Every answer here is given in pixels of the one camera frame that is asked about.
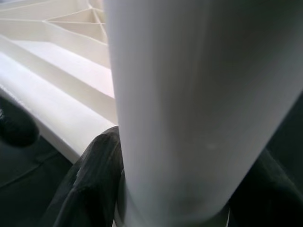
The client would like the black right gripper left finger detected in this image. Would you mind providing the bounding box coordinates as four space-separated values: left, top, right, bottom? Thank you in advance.
46 125 126 227

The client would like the black table cloth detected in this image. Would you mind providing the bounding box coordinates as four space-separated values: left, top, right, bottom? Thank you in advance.
0 88 303 227

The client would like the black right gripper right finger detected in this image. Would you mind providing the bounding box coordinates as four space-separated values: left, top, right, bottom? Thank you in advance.
227 146 303 227

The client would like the white plastic table leg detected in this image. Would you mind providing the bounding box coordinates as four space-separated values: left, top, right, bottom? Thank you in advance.
103 0 303 227

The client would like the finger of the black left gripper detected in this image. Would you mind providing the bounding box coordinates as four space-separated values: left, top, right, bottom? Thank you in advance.
0 94 40 148

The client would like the white plastic children table top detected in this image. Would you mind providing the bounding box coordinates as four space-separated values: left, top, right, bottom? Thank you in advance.
0 0 121 165

